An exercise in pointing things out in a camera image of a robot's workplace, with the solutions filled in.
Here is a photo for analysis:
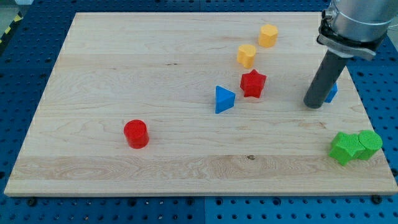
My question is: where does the red star block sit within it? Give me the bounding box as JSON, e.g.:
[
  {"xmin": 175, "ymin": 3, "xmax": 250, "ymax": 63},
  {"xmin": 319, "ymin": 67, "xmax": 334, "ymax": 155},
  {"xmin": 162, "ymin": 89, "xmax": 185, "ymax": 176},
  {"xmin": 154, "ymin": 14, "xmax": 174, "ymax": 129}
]
[{"xmin": 240, "ymin": 69, "xmax": 267, "ymax": 98}]

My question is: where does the wooden board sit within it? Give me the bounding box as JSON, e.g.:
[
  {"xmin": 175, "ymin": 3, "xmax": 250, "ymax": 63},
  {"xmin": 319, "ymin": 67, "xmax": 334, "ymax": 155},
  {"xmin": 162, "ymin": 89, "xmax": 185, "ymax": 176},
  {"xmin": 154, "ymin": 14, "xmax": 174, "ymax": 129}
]
[{"xmin": 4, "ymin": 12, "xmax": 397, "ymax": 197}]

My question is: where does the yellow hexagon block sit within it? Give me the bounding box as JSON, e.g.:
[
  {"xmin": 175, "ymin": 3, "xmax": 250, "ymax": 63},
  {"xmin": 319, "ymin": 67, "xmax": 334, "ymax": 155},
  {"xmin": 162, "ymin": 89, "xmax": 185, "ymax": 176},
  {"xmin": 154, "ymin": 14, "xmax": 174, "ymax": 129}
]
[{"xmin": 258, "ymin": 24, "xmax": 279, "ymax": 48}]

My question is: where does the yellow heart block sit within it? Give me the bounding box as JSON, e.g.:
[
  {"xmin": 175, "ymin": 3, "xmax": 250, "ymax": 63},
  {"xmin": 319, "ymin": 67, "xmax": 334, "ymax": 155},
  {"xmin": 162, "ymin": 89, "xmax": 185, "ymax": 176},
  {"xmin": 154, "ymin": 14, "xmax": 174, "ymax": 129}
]
[{"xmin": 236, "ymin": 44, "xmax": 256, "ymax": 68}]

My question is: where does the red cylinder block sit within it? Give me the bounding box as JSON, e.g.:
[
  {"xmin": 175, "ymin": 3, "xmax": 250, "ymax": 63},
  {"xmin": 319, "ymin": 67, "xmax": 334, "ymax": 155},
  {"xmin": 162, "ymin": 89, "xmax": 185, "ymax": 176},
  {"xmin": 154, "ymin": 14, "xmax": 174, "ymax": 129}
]
[{"xmin": 123, "ymin": 119, "xmax": 149, "ymax": 149}]

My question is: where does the green star block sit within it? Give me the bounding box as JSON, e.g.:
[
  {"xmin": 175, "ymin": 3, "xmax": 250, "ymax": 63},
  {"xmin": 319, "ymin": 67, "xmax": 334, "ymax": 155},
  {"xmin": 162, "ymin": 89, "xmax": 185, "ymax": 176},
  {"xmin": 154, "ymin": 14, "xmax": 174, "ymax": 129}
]
[{"xmin": 329, "ymin": 132, "xmax": 366, "ymax": 166}]

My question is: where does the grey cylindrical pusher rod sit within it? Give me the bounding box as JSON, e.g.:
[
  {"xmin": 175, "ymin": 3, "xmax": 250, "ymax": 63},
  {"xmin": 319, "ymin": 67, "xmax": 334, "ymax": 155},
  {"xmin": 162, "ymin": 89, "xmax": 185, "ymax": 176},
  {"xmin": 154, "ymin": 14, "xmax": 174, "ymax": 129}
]
[{"xmin": 303, "ymin": 50, "xmax": 348, "ymax": 109}]

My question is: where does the blue cube block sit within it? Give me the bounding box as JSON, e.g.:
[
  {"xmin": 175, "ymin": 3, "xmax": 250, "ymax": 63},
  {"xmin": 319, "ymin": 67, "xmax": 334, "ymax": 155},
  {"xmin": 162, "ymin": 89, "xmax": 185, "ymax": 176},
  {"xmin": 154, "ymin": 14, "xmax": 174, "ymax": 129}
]
[{"xmin": 324, "ymin": 83, "xmax": 338, "ymax": 103}]

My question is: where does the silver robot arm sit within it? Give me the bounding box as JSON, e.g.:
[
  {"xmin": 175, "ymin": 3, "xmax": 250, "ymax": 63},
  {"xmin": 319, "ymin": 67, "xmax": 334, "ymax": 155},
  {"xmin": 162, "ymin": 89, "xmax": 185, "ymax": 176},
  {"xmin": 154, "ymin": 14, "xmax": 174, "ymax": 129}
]
[{"xmin": 303, "ymin": 0, "xmax": 397, "ymax": 109}]

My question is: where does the green cylinder block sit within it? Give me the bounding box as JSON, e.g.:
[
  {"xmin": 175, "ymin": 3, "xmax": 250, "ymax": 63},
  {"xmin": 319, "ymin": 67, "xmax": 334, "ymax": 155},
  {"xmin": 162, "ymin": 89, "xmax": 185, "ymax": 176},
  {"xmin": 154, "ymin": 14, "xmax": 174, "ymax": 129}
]
[{"xmin": 358, "ymin": 130, "xmax": 383, "ymax": 160}]

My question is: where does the blue triangle block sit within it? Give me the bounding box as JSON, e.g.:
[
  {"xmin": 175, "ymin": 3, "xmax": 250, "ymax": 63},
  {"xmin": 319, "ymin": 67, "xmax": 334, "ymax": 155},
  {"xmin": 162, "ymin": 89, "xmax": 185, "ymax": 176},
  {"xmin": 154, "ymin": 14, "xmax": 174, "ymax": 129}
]
[{"xmin": 215, "ymin": 86, "xmax": 236, "ymax": 114}]

